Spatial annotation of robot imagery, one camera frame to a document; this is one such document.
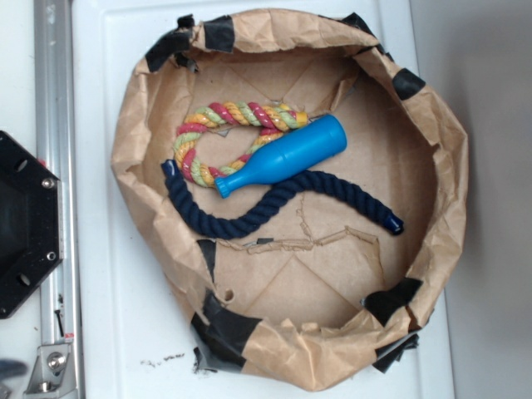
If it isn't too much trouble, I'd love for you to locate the blue plastic bottle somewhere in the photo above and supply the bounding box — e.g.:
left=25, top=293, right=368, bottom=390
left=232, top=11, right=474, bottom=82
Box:
left=214, top=115, right=347, bottom=199

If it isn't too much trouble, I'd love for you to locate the brown paper bag bin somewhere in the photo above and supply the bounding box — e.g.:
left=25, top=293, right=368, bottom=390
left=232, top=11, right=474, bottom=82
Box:
left=111, top=8, right=468, bottom=392

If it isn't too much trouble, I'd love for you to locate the dark navy rope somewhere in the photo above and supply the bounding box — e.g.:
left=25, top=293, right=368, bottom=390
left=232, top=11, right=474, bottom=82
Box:
left=160, top=159, right=405, bottom=241

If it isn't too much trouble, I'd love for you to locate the multicolour braided rope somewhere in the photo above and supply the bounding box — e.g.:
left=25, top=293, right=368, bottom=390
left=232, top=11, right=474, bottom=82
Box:
left=173, top=101, right=309, bottom=189

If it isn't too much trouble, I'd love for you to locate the black octagonal mount plate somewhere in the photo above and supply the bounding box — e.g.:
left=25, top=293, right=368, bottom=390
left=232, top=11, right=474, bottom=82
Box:
left=1, top=131, right=62, bottom=319

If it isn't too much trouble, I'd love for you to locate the aluminium extrusion rail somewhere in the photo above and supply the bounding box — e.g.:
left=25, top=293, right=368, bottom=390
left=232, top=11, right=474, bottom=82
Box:
left=33, top=1, right=86, bottom=398

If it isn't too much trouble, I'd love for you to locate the metal corner bracket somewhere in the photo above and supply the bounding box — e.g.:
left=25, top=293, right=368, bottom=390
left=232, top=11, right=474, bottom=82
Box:
left=23, top=343, right=76, bottom=398

